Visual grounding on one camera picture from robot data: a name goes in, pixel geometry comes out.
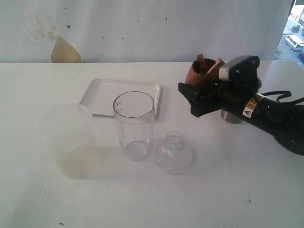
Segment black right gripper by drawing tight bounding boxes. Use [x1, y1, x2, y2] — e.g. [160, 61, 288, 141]
[178, 78, 259, 118]

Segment brown wooden cup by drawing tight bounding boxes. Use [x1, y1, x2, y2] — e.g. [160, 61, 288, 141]
[185, 57, 225, 88]

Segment wooden pieces and coins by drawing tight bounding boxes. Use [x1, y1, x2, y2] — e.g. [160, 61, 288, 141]
[197, 54, 209, 75]

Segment stainless steel cup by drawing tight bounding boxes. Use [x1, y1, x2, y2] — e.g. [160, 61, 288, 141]
[221, 109, 243, 124]

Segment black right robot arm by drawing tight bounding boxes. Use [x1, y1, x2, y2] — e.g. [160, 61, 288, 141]
[178, 79, 304, 155]

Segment clear plastic shaker lid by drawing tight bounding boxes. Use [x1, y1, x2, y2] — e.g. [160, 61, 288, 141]
[154, 131, 194, 175]

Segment clear plastic shaker body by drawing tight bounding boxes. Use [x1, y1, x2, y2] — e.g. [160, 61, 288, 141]
[113, 91, 155, 161]

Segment silver metal tray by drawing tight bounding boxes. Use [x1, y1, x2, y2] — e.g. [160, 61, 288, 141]
[79, 78, 162, 117]

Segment translucent plastic cup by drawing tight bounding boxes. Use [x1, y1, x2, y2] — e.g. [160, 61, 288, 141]
[39, 104, 99, 179]

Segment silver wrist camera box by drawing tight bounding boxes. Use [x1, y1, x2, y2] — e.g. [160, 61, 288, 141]
[218, 56, 260, 90]

